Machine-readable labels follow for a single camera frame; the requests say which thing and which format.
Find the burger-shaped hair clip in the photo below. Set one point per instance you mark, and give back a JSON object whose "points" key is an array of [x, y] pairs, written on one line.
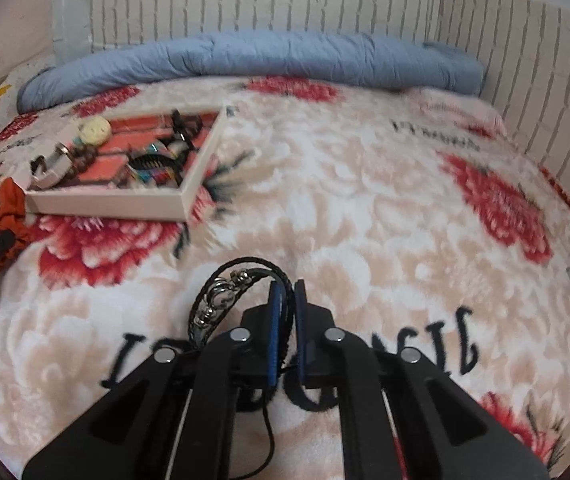
{"points": [[94, 131]]}

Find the cream scrunchie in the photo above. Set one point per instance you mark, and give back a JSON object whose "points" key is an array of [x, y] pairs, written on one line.
{"points": [[176, 145]]}

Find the orange scrunchie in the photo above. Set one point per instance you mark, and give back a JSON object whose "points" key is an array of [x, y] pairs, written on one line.
{"points": [[7, 210]]}

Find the white tray with brick-pattern bottom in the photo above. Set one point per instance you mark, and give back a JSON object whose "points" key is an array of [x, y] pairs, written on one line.
{"points": [[115, 205]]}

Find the black glitter hair clip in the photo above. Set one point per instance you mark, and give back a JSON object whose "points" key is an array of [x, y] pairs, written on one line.
{"points": [[187, 121]]}

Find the clear plastic container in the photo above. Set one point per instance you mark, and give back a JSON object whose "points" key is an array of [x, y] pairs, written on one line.
{"points": [[72, 10]]}

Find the blue quilt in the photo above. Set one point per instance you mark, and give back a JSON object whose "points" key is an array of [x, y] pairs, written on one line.
{"points": [[265, 57]]}

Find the floral plush blanket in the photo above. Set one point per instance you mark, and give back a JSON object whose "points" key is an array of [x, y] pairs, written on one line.
{"points": [[365, 185]]}

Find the black claw hair clip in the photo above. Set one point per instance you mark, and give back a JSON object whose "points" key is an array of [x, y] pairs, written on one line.
{"points": [[152, 161]]}

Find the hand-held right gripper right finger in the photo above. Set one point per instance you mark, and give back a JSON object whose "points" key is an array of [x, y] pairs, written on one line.
{"points": [[301, 320]]}

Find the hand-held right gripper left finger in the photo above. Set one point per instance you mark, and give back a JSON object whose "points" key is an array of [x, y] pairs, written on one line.
{"points": [[277, 320]]}

